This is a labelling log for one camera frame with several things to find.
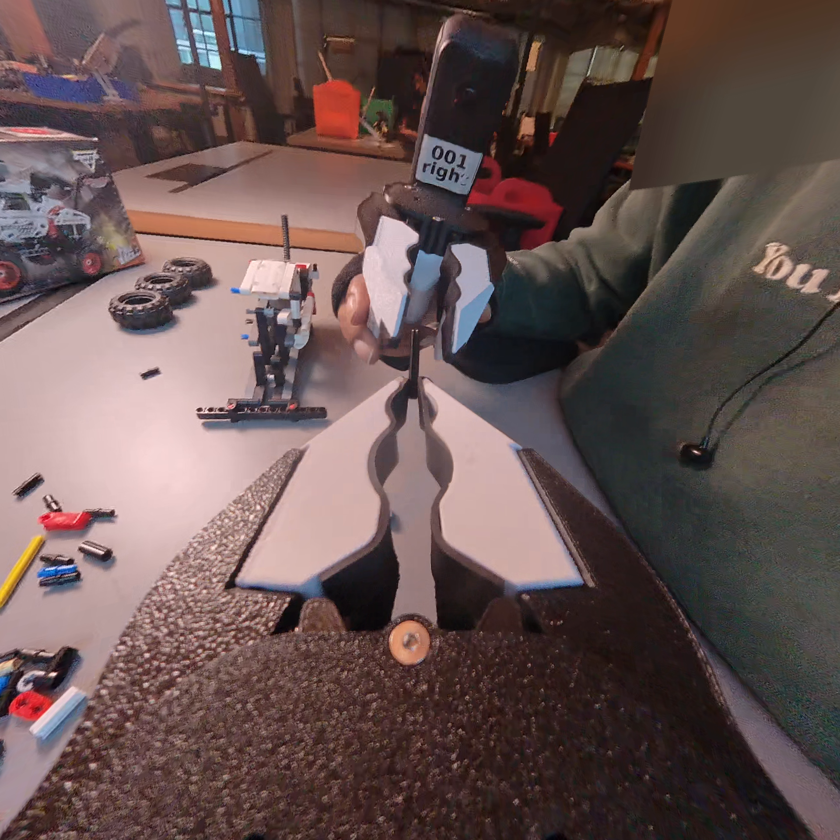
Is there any wooden background table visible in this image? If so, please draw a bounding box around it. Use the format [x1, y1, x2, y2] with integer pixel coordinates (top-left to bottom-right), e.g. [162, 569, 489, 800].
[0, 84, 238, 133]

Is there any red plastic chair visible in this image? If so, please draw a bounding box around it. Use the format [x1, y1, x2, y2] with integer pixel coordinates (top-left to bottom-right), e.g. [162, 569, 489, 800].
[468, 156, 567, 252]

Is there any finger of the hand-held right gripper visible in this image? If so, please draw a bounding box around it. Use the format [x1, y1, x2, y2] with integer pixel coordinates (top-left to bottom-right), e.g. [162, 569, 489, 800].
[445, 241, 496, 363]
[361, 217, 422, 350]

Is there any pile of small toy pieces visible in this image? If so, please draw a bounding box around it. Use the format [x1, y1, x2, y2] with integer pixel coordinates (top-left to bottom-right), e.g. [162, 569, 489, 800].
[0, 471, 120, 744]

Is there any toy truck chassis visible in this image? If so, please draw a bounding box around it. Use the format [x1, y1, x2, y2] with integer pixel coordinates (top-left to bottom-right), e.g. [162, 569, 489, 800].
[194, 258, 330, 425]

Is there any toy truck box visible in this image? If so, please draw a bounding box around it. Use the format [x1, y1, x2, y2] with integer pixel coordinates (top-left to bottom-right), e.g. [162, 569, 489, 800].
[0, 125, 148, 304]

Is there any grey background table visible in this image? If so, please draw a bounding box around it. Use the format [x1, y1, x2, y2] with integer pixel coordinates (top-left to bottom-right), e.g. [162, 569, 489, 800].
[110, 140, 412, 235]

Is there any black toy tyre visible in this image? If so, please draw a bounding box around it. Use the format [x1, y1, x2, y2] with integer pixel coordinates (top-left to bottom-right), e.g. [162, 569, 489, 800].
[133, 269, 194, 307]
[161, 256, 215, 291]
[107, 289, 177, 332]

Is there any wooden board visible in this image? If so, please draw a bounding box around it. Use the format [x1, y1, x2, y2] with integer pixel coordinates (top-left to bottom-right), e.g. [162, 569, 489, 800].
[123, 209, 366, 255]

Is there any person's torso in green sweatshirt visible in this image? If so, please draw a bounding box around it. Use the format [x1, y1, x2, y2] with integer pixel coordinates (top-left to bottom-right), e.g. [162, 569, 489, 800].
[560, 156, 840, 790]

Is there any window with grid panes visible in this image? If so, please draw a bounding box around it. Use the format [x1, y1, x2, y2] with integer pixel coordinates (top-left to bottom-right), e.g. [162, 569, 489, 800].
[163, 0, 268, 74]

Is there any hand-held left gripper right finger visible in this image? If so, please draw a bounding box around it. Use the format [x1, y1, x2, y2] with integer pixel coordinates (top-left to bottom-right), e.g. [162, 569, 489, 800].
[420, 377, 586, 589]

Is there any grey desk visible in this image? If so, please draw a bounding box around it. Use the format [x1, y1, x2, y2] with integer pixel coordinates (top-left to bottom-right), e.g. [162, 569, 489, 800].
[0, 233, 840, 840]

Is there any yellow toy axle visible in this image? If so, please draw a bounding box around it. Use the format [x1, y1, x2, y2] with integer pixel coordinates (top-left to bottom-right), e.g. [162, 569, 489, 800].
[0, 533, 48, 609]

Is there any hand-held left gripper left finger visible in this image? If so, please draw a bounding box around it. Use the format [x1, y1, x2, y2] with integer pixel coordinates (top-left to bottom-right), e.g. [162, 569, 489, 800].
[233, 379, 406, 593]

